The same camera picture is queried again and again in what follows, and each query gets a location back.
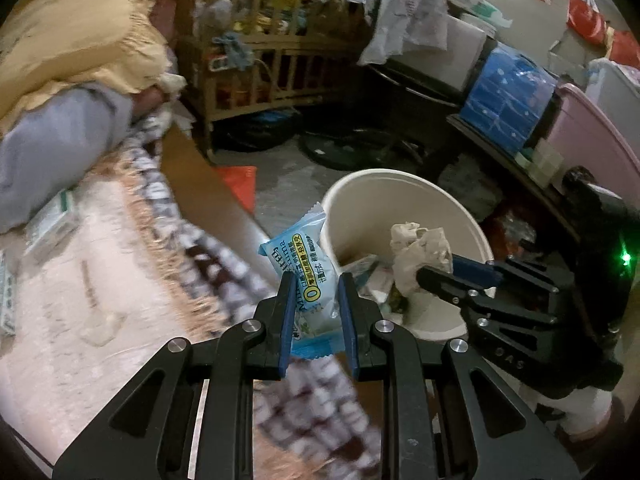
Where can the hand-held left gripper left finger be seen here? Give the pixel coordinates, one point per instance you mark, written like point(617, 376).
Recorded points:
point(285, 322)

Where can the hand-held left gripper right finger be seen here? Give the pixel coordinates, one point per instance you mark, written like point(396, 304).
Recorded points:
point(350, 327)

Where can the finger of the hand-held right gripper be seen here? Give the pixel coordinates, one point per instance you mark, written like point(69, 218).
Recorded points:
point(475, 270)
point(445, 285)

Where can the beige tissue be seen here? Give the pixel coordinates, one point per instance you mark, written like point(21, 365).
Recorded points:
point(417, 255)

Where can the light blue white snack packet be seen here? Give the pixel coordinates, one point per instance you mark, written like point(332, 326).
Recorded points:
point(310, 270)

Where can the white plastic bucket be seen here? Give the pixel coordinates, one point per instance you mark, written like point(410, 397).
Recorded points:
point(400, 200)

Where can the discarded packets in bucket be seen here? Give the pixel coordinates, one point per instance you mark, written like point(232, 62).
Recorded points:
point(367, 275)

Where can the brown white checkered blanket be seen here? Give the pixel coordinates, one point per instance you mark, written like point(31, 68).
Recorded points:
point(200, 255)

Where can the blue tissue multipack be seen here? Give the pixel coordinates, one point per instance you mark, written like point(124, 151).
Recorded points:
point(510, 100)

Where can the pink storage bin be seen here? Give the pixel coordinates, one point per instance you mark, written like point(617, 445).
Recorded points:
point(595, 135)

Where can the white box with lid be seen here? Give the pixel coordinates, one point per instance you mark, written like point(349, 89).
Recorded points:
point(612, 82)

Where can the white storage box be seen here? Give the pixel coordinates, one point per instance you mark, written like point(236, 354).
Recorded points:
point(465, 35)

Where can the green white medicine box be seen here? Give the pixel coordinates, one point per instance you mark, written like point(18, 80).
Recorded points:
point(52, 225)

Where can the red bag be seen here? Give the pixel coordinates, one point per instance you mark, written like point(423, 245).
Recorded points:
point(625, 49)
point(585, 17)

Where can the wooden crib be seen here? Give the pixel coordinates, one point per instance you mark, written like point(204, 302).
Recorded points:
point(260, 60)

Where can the white plastic bag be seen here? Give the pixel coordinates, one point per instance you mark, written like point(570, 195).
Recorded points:
point(400, 10)

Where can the grey blanket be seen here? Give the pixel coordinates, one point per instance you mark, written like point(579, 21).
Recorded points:
point(55, 145)

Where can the yellow pillow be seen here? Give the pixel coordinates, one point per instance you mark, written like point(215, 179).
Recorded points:
point(75, 45)

